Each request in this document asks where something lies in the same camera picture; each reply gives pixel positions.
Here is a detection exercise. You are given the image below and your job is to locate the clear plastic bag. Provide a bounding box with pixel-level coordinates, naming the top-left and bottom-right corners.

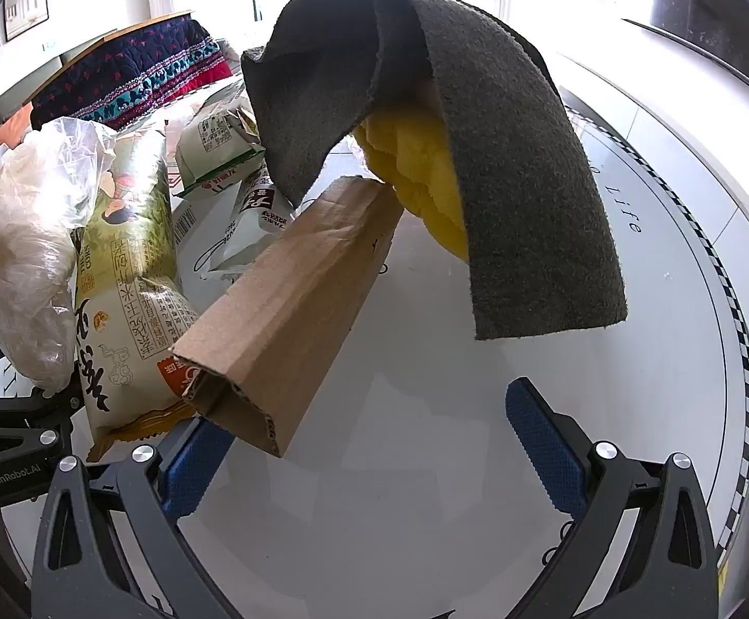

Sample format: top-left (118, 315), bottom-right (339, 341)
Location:
top-left (0, 116), bottom-right (118, 396)

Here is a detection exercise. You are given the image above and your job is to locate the grey scouring cloth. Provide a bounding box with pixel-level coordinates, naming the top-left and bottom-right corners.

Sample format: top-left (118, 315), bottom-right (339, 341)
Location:
top-left (240, 0), bottom-right (628, 341)

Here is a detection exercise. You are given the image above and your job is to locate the orange cushion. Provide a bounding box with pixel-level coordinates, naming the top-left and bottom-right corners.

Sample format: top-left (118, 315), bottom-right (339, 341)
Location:
top-left (0, 103), bottom-right (38, 146)

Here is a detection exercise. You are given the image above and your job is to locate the white wrapper with dark label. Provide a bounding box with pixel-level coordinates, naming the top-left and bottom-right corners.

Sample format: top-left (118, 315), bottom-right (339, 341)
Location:
top-left (199, 168), bottom-right (299, 282)

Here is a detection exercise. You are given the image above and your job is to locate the yellow sponge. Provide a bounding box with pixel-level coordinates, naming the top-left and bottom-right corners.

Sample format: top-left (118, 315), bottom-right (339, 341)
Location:
top-left (350, 93), bottom-right (469, 264)

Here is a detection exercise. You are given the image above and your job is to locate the table with patterned quilt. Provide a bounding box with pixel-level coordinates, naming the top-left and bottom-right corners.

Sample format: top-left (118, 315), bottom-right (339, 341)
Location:
top-left (29, 13), bottom-right (240, 132)

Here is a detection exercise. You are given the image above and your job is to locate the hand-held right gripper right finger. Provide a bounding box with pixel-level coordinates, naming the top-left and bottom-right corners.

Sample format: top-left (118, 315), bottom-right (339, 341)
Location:
top-left (505, 376), bottom-right (722, 619)

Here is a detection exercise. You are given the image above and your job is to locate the green sofa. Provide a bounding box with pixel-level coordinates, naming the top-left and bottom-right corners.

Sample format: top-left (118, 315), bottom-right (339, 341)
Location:
top-left (0, 45), bottom-right (118, 169)

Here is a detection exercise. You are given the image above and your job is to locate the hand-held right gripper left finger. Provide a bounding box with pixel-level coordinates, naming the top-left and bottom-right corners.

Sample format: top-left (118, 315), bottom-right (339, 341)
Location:
top-left (29, 418), bottom-right (235, 619)

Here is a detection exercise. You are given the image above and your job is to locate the green snack packet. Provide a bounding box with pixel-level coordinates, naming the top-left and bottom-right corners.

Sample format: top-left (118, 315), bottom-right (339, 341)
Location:
top-left (73, 122), bottom-right (199, 463)

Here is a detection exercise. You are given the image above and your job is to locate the white green food wrapper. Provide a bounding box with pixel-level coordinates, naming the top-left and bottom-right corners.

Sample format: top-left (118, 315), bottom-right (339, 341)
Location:
top-left (174, 80), bottom-right (266, 198)

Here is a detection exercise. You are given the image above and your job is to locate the brown cardboard piece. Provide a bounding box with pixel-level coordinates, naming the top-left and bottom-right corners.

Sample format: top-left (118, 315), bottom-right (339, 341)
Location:
top-left (169, 175), bottom-right (405, 459)

